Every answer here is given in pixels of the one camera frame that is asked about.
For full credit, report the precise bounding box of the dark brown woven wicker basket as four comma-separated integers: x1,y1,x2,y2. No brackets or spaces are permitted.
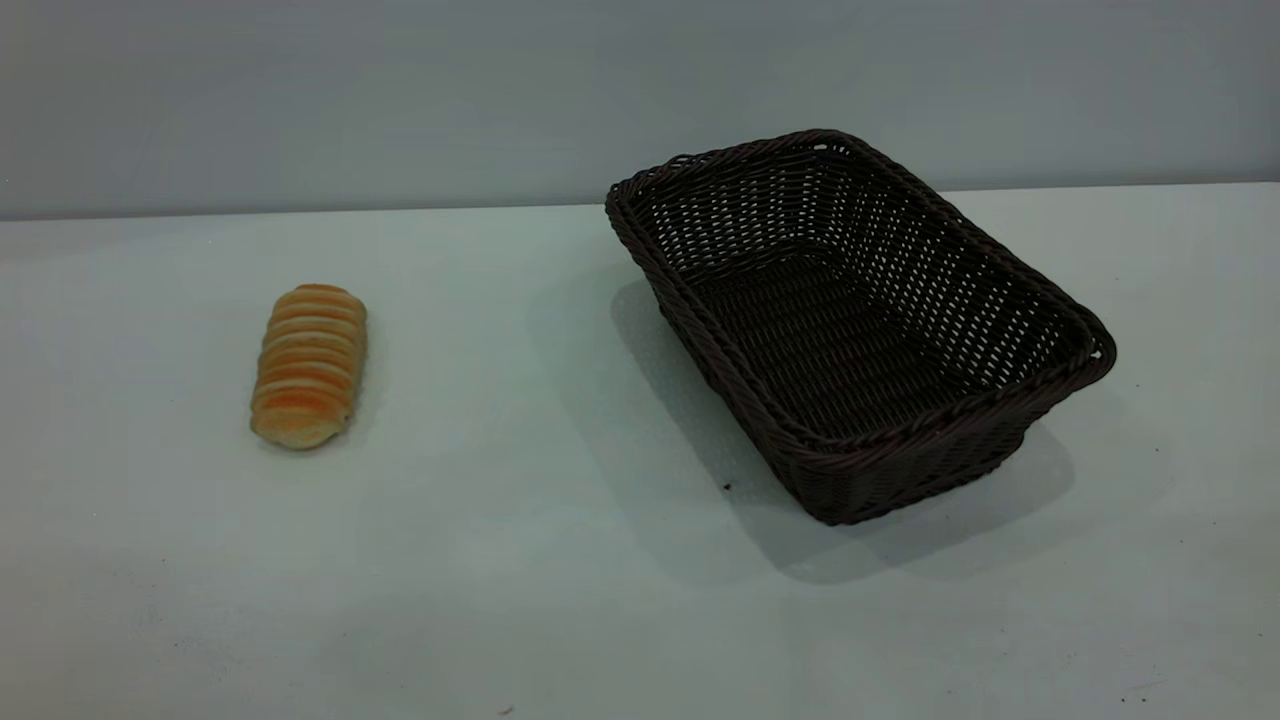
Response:
604,128,1118,527

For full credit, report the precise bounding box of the ridged golden bread loaf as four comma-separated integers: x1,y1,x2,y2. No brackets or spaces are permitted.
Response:
249,283,369,451

